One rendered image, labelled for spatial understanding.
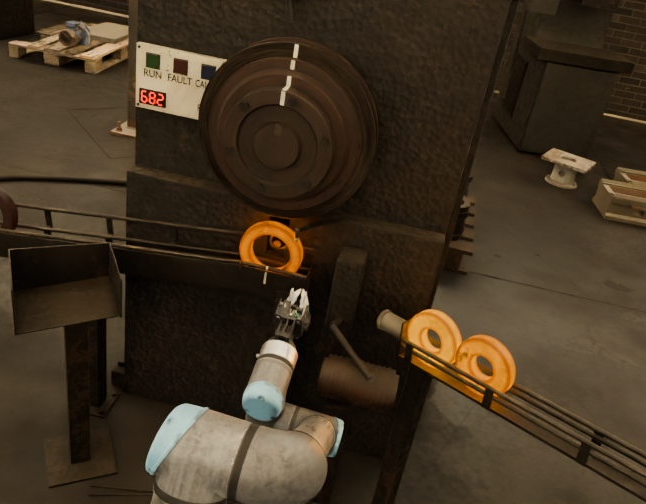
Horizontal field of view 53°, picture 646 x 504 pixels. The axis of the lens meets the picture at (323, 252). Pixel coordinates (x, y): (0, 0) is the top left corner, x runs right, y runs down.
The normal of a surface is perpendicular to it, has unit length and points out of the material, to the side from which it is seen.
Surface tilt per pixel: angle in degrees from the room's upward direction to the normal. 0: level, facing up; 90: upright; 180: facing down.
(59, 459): 0
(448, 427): 0
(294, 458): 38
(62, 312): 5
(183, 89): 90
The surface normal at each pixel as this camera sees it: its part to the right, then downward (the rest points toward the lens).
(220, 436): 0.09, -0.66
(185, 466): -0.14, 0.03
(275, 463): 0.50, -0.31
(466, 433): 0.15, -0.86
